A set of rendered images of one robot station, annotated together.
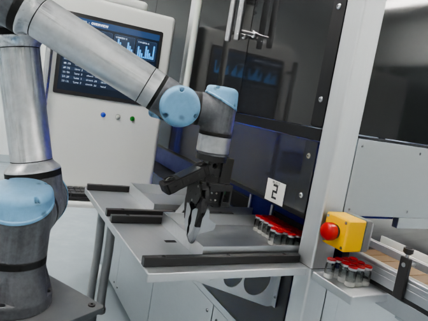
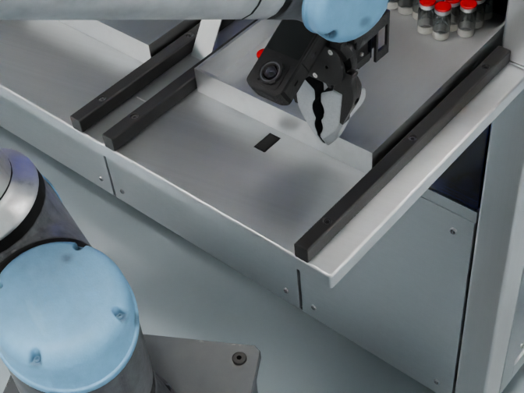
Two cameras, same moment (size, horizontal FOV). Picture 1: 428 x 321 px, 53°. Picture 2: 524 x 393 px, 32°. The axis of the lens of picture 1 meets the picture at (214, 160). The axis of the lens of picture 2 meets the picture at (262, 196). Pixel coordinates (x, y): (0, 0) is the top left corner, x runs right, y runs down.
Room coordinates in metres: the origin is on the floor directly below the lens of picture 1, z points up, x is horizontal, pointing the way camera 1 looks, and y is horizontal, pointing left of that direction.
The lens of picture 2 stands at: (0.27, 0.33, 1.60)
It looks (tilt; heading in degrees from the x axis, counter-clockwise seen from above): 45 degrees down; 342
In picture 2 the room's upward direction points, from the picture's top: 6 degrees counter-clockwise
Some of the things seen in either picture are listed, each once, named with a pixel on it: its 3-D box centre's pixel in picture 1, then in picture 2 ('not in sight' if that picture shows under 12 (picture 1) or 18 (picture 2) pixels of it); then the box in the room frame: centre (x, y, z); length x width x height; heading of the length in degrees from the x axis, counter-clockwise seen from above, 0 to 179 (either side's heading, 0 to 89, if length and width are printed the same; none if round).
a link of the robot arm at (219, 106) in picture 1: (218, 111); not in sight; (0.98, 0.01, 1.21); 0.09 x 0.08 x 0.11; 100
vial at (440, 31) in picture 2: (278, 239); (441, 21); (1.11, -0.20, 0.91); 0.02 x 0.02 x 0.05
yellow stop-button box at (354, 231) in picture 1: (346, 231); not in sight; (0.95, -0.32, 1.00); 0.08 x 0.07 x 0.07; 118
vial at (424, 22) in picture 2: (272, 235); (426, 15); (1.13, -0.19, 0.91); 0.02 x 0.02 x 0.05
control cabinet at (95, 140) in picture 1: (100, 93); not in sight; (1.82, 0.51, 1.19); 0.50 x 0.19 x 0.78; 116
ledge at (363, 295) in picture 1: (353, 285); not in sight; (0.95, -0.36, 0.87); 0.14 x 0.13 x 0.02; 118
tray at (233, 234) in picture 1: (238, 234); (364, 46); (1.11, -0.10, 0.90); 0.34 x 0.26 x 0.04; 118
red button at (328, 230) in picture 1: (330, 231); not in sight; (0.93, -0.28, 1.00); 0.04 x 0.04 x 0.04; 28
